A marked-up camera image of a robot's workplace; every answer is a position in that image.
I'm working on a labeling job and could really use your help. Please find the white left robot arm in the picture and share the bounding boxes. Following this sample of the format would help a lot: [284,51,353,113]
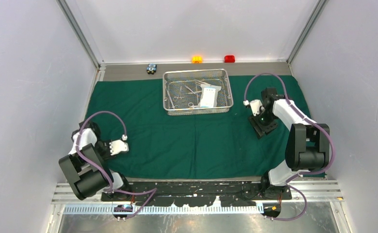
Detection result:
[58,121,132,201]

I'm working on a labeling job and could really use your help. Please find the red toy block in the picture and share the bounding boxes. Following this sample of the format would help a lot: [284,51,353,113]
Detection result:
[224,55,236,63]

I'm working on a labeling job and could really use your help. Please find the yellow toy block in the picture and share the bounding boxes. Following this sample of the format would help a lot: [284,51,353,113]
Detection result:
[191,56,203,64]

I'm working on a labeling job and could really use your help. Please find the white sterile packet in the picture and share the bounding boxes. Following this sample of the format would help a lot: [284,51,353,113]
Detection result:
[199,87,218,108]

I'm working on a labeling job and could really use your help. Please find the metal mesh instrument tray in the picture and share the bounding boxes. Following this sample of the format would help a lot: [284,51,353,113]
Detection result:
[163,69,233,116]

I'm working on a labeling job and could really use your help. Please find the blue owl toy block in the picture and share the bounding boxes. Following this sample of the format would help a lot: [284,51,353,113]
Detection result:
[147,64,157,74]

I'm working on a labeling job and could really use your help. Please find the green surgical drape cloth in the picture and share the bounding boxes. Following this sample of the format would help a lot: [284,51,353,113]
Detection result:
[79,74,325,179]

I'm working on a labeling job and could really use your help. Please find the steel surgical forceps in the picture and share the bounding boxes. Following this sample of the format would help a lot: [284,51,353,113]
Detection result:
[168,84,181,109]

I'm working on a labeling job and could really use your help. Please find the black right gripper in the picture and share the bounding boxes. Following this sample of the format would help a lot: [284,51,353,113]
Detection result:
[248,109,278,139]

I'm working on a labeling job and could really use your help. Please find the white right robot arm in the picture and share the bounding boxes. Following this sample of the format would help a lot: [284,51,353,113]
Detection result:
[243,88,330,199]

